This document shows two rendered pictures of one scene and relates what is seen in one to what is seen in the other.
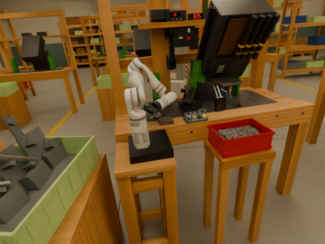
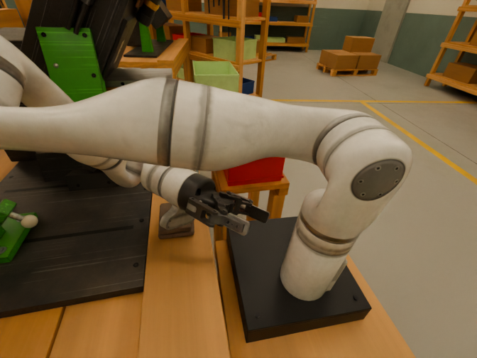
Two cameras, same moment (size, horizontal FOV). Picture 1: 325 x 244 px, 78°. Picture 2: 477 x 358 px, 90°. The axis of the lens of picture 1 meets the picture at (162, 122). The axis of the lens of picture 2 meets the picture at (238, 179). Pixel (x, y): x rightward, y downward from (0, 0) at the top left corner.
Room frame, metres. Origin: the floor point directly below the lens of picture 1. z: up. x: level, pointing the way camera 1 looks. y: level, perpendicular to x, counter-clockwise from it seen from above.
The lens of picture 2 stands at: (1.14, 0.39, 1.34)
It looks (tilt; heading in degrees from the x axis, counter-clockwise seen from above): 37 degrees down; 266
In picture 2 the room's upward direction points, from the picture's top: 3 degrees clockwise
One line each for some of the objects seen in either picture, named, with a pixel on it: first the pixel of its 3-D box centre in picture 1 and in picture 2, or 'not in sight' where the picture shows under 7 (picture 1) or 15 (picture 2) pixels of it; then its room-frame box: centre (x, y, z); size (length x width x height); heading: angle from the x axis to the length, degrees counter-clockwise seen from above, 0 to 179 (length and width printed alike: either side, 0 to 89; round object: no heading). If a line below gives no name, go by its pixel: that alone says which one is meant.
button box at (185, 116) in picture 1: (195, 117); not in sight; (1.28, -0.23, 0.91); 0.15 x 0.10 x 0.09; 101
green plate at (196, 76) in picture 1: (199, 72); (79, 72); (1.53, -0.30, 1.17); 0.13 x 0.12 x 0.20; 101
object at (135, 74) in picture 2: (219, 79); (111, 79); (1.52, -0.46, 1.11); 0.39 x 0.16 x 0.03; 11
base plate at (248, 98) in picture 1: (203, 103); (94, 153); (1.60, -0.36, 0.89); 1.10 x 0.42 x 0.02; 101
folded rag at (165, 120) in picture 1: (166, 120); (176, 217); (1.26, -0.02, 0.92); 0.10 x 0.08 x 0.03; 99
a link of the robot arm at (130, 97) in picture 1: (135, 104); (346, 182); (0.98, 0.13, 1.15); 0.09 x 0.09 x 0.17; 4
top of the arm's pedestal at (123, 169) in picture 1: (143, 154); (296, 295); (0.99, 0.12, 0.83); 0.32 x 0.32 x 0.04; 9
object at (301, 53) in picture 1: (297, 47); not in sight; (9.70, -6.52, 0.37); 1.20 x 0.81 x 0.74; 94
